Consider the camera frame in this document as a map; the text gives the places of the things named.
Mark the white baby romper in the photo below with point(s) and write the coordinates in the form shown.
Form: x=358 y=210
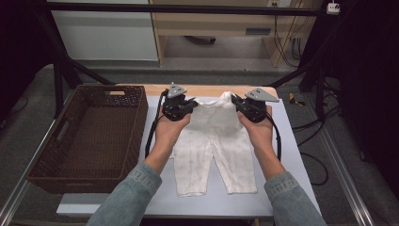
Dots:
x=213 y=125

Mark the light wooden desk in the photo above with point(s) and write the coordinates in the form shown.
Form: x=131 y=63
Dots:
x=213 y=23

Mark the brown woven basket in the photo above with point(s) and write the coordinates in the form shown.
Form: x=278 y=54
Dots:
x=94 y=141

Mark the aluminium rail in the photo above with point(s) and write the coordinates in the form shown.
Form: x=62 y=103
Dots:
x=360 y=210
x=12 y=202

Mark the black horizontal frame bar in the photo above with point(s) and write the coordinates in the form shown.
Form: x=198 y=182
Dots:
x=188 y=8

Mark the small white device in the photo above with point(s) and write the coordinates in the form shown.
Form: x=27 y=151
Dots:
x=333 y=8

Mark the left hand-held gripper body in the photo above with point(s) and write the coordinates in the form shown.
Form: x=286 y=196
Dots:
x=175 y=91

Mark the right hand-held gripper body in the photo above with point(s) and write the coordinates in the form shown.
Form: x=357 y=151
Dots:
x=262 y=95

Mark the yellow and black tape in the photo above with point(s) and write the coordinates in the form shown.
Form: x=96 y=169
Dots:
x=295 y=100

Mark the black curtain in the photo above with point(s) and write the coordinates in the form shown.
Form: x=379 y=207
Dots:
x=370 y=78

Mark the person's right hand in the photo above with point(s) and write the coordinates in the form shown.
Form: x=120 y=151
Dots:
x=260 y=135

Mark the black metal stand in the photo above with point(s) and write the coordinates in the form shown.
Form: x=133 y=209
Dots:
x=58 y=81
x=320 y=88

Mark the person's left hand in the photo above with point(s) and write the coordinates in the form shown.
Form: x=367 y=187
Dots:
x=169 y=135

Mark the white cabinet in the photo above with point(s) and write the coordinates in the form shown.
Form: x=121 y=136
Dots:
x=103 y=34

